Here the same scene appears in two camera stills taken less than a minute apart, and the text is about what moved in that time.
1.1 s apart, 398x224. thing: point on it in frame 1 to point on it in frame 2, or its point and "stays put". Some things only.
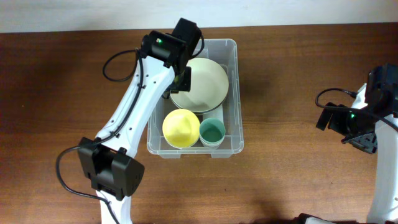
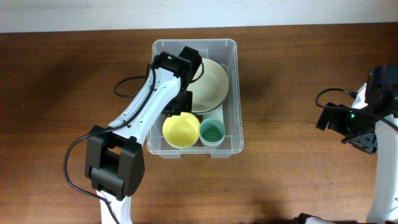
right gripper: [368, 144] stays put
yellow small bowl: [181, 128] stays put
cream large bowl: [209, 87] stays put
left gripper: [186, 86] to [187, 107]
